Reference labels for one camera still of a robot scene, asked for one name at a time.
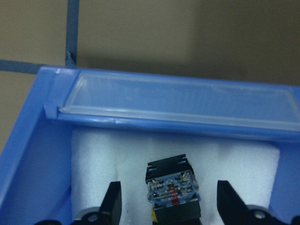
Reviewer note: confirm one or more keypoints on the yellow push button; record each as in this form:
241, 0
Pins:
173, 192

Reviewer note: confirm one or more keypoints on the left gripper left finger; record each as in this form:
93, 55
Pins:
109, 212

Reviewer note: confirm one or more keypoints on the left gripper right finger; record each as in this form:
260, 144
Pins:
233, 211

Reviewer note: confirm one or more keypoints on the left blue plastic bin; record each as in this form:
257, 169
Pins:
35, 165

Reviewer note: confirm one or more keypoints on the white foam pad left bin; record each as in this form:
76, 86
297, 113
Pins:
102, 156

